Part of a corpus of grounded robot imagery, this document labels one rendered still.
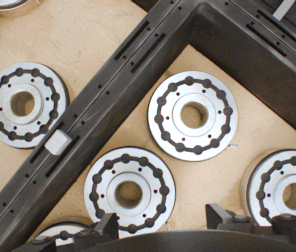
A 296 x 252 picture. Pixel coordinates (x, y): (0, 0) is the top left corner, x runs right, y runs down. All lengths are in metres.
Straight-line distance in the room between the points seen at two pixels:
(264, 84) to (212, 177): 0.12
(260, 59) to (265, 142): 0.12
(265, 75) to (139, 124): 0.15
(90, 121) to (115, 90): 0.03
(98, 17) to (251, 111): 0.23
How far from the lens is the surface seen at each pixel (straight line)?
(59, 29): 0.37
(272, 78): 0.29
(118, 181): 0.29
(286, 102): 0.32
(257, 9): 0.27
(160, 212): 0.30
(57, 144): 0.22
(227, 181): 0.34
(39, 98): 0.31
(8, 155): 0.37
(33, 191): 0.25
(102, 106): 0.23
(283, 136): 0.36
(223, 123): 0.30
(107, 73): 0.23
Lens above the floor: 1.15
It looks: 85 degrees down
